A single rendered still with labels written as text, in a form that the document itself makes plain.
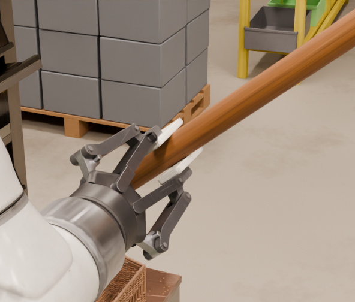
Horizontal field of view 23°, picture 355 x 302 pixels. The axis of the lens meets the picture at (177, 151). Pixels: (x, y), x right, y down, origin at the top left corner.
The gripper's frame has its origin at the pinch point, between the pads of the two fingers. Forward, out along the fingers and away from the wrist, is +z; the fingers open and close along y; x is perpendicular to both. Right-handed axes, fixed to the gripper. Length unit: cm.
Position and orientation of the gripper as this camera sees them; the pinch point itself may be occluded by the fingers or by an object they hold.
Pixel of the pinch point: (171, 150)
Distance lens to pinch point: 96.7
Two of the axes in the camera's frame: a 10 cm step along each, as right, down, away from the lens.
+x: 7.0, -4.6, -5.4
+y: 6.0, 8.0, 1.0
